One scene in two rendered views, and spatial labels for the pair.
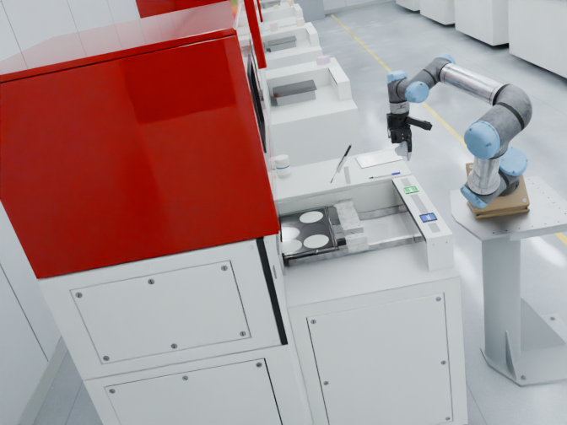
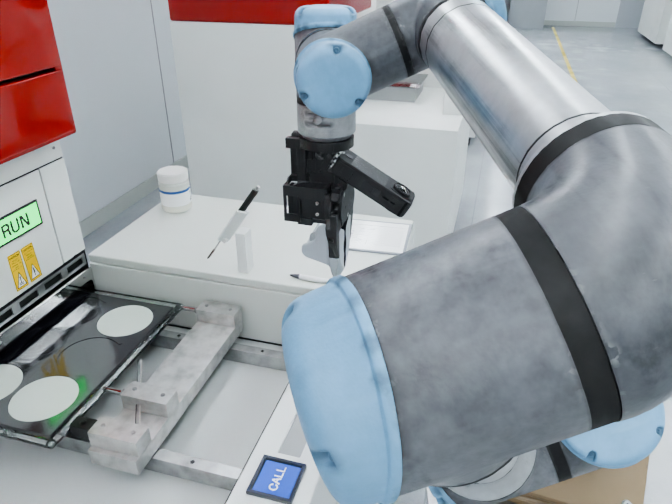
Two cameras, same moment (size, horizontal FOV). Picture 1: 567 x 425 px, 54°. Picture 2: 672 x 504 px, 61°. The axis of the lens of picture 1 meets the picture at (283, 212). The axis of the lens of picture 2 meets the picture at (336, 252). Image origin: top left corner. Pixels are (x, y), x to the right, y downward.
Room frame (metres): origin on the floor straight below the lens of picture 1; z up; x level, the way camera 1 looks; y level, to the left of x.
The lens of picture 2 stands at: (1.36, -0.70, 1.52)
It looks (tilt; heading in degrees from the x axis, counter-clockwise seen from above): 29 degrees down; 13
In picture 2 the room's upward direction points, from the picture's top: straight up
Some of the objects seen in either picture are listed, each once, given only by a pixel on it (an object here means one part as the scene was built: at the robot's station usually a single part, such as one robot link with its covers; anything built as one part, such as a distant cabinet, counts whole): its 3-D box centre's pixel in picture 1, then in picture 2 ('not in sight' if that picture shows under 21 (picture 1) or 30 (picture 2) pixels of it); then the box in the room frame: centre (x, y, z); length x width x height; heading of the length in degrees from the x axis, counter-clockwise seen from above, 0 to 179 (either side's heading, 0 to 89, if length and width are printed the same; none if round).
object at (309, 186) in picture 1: (339, 185); (262, 264); (2.39, -0.29, 0.89); 0.62 x 0.35 x 0.14; 87
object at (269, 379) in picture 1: (221, 370); not in sight; (1.85, 0.40, 0.41); 0.82 x 0.71 x 0.82; 177
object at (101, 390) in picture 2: (331, 226); (125, 364); (2.01, -0.18, 0.90); 0.38 x 0.01 x 0.01; 177
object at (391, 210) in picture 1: (340, 220); (200, 345); (2.16, -0.24, 0.84); 0.50 x 0.02 x 0.03; 87
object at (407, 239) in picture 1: (349, 250); (117, 449); (1.89, -0.23, 0.84); 0.50 x 0.02 x 0.03; 87
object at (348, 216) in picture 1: (351, 226); (177, 380); (2.03, -0.27, 0.87); 0.36 x 0.08 x 0.03; 177
